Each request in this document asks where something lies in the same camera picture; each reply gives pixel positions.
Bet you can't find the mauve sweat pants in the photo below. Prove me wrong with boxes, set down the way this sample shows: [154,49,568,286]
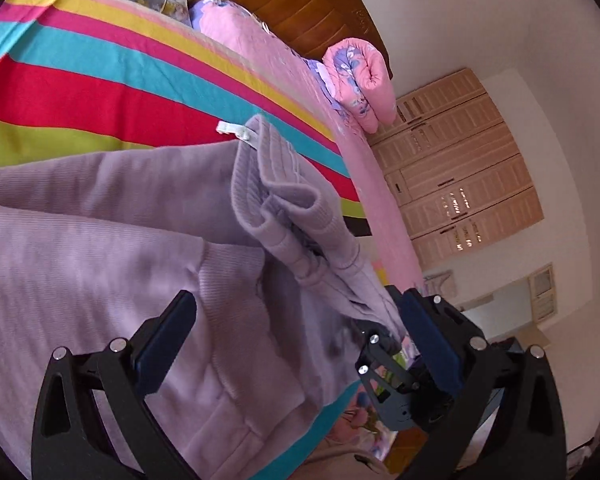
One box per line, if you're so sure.
[0,116,406,479]

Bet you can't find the beige small cabinet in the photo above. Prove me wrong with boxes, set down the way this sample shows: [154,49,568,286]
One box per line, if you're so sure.
[528,263,557,324]

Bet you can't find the pink bed sheet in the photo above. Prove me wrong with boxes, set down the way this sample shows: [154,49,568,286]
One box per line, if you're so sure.
[189,0,424,290]

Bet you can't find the beige louvered wardrobe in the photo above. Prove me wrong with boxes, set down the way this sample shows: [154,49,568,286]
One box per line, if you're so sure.
[367,68,544,270]

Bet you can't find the rolled pink quilt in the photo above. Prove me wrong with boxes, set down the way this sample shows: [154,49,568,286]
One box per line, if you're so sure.
[323,38,396,134]

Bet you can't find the rainbow striped blanket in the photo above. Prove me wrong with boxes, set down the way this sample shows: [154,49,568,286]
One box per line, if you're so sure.
[0,0,370,479]

